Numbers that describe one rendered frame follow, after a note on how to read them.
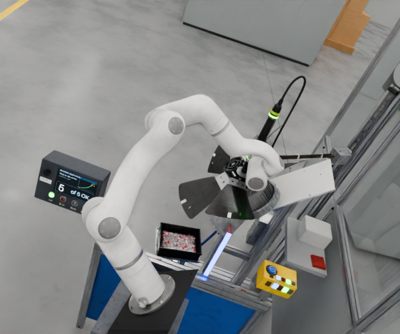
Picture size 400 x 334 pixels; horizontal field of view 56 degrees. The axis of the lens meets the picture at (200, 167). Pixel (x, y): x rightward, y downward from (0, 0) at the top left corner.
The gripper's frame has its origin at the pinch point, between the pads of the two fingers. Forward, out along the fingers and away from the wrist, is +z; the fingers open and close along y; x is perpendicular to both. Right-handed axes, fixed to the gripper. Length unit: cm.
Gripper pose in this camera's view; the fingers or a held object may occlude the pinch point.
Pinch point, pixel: (260, 140)
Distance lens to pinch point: 174.5
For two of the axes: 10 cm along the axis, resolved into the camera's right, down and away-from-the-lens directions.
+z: 1.8, -5.9, 7.9
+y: 9.3, 3.5, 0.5
